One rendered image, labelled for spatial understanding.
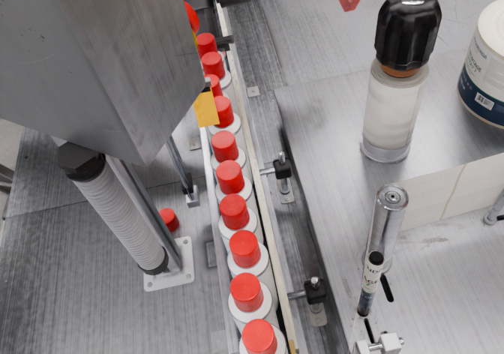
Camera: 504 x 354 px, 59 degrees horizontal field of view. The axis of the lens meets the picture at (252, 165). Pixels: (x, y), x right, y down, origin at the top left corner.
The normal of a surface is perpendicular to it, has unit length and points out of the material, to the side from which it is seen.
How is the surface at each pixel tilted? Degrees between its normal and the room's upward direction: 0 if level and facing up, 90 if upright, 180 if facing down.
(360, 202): 0
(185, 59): 90
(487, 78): 90
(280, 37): 0
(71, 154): 0
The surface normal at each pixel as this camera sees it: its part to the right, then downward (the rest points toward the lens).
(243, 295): -0.11, -0.62
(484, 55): -0.94, 0.32
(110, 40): 0.90, 0.28
